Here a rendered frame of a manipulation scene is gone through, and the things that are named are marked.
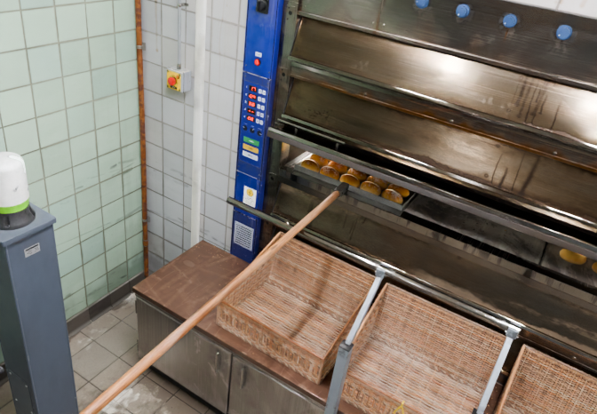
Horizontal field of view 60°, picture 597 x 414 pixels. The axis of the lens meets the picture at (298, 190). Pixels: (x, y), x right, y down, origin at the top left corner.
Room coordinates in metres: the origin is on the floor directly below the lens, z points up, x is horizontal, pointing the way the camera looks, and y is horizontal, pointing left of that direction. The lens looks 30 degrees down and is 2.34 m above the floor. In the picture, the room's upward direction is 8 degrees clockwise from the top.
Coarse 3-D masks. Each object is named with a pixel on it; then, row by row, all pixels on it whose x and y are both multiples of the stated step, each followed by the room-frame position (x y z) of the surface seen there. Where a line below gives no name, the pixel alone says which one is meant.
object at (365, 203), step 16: (288, 176) 2.17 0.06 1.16; (304, 176) 2.15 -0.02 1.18; (320, 192) 2.09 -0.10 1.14; (352, 192) 2.06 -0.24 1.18; (368, 208) 1.97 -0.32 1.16; (384, 208) 1.96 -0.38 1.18; (400, 224) 1.90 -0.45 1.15; (416, 224) 1.87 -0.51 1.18; (432, 224) 1.88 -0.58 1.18; (448, 240) 1.80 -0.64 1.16; (464, 240) 1.79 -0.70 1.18; (480, 256) 1.74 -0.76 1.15; (496, 256) 1.72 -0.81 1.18; (512, 256) 1.73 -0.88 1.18; (528, 272) 1.66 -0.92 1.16; (544, 272) 1.65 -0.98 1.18; (560, 288) 1.60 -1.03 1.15; (576, 288) 1.58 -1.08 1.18; (592, 288) 1.59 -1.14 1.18
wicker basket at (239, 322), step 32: (288, 256) 2.08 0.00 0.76; (320, 256) 2.02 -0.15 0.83; (256, 288) 1.99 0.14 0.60; (288, 288) 2.02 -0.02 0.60; (352, 288) 1.91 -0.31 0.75; (224, 320) 1.72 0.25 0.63; (256, 320) 1.64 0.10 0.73; (288, 320) 1.81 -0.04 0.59; (352, 320) 1.68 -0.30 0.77; (288, 352) 1.56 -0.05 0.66; (320, 352) 1.65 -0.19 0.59
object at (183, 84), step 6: (174, 66) 2.47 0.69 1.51; (168, 72) 2.42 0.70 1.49; (174, 72) 2.40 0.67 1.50; (180, 72) 2.40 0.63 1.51; (186, 72) 2.41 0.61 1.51; (180, 78) 2.39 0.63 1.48; (186, 78) 2.41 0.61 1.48; (168, 84) 2.42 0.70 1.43; (174, 84) 2.40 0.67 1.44; (180, 84) 2.39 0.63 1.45; (186, 84) 2.41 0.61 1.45; (174, 90) 2.41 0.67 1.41; (180, 90) 2.39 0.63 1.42; (186, 90) 2.41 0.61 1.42
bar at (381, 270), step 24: (264, 216) 1.78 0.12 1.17; (312, 240) 1.67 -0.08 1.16; (384, 264) 1.57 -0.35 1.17; (432, 288) 1.46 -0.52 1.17; (360, 312) 1.44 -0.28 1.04; (480, 312) 1.37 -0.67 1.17; (336, 360) 1.35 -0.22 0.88; (504, 360) 1.26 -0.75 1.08; (336, 384) 1.34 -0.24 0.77; (336, 408) 1.34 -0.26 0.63; (480, 408) 1.15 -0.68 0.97
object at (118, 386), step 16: (336, 192) 1.99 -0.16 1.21; (320, 208) 1.84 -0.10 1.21; (304, 224) 1.72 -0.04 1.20; (288, 240) 1.61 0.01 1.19; (272, 256) 1.51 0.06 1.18; (224, 288) 1.29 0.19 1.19; (208, 304) 1.21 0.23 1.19; (192, 320) 1.14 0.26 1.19; (176, 336) 1.07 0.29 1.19; (160, 352) 1.01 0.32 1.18; (144, 368) 0.95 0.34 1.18; (128, 384) 0.90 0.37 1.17; (96, 400) 0.83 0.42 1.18; (112, 400) 0.85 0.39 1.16
